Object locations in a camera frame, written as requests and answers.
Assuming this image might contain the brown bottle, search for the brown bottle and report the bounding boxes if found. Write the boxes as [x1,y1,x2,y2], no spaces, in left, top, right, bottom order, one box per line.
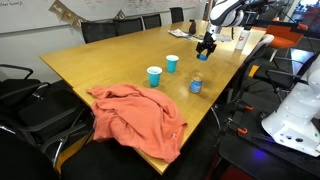
[188,18,198,36]

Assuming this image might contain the peanut butter jar blue label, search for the peanut butter jar blue label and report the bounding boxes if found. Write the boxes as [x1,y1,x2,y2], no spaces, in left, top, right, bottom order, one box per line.
[189,71,205,94]

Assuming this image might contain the blue plastic cup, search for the blue plastic cup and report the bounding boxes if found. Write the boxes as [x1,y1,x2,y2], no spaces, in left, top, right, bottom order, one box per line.
[146,65,163,89]
[165,54,180,74]

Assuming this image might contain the blue round plastic lid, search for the blue round plastic lid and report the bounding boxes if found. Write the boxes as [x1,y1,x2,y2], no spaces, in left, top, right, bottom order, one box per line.
[196,53,209,62]

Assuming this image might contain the white plastic bottle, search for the white plastic bottle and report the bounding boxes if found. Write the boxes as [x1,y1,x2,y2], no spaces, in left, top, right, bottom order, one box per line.
[234,27,251,51]

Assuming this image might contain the black mesh office chair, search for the black mesh office chair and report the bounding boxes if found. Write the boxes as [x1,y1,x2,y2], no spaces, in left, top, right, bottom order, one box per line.
[141,13,163,31]
[168,6,185,25]
[0,85,95,168]
[0,63,52,111]
[80,21,118,45]
[112,16,145,37]

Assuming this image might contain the orange crumpled cloth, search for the orange crumpled cloth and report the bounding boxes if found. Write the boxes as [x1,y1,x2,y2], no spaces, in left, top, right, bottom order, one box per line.
[86,83,189,164]

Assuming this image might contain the printed paper sheets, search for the printed paper sheets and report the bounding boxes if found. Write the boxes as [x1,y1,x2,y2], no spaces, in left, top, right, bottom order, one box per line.
[167,28,192,39]

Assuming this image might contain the orange black clamp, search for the orange black clamp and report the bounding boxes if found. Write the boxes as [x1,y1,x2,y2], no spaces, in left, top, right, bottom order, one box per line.
[233,101,255,113]
[228,122,249,136]

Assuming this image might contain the black robot mount platform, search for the black robot mount platform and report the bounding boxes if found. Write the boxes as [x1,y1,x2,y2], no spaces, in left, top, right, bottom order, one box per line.
[217,108,320,180]

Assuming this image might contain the orange chair black frame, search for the orange chair black frame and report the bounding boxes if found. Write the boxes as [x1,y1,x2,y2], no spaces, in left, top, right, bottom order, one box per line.
[264,16,310,63]

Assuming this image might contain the white wall whiteboard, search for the white wall whiteboard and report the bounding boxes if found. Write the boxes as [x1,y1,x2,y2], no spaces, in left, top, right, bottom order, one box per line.
[0,0,208,35]

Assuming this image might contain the brown pennant banner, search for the brown pennant banner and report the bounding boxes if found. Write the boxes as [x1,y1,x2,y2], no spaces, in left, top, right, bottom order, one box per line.
[48,0,128,27]

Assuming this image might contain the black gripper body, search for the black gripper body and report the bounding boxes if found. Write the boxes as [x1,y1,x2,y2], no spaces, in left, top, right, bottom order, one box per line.
[199,31,218,48]

